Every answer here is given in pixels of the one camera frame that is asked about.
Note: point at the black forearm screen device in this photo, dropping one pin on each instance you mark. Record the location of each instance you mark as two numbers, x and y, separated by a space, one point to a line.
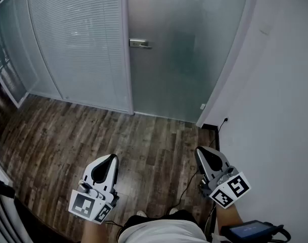
244 230

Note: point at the person's left white shoe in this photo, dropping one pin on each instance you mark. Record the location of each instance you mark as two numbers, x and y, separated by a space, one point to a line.
141 213

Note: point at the black bar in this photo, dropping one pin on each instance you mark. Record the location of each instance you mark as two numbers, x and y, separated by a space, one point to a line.
2 187

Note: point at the person's black shorts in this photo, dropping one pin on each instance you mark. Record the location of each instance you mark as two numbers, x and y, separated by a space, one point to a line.
158 215

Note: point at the white wall socket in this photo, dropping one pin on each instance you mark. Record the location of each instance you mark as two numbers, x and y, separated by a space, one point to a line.
226 119

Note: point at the person's right white shoe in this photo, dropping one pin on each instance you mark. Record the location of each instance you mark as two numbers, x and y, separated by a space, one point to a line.
173 210

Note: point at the person's left forearm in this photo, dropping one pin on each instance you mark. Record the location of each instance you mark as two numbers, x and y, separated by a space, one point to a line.
91 233

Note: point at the person's white shoe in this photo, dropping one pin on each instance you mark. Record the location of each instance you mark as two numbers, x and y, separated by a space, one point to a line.
173 210
141 213

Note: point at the metal door floor hinge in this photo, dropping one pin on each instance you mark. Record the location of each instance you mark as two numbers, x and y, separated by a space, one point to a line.
202 106

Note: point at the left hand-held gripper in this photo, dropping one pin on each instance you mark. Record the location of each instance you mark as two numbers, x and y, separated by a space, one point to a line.
83 204

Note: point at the person's white shirt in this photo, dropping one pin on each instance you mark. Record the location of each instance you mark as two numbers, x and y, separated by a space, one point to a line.
164 233

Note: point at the person's right forearm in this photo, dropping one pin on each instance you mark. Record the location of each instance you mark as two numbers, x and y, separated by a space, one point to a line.
229 219

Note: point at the black baseboard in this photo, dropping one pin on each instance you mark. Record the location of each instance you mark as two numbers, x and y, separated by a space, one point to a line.
212 129

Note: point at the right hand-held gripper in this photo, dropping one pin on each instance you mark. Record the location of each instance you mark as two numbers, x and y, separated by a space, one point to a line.
229 191

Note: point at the frosted glass door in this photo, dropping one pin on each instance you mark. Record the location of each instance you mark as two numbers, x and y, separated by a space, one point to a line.
174 80

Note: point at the glass partition with blinds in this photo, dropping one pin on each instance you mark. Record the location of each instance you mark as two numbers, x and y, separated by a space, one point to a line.
80 47
19 47

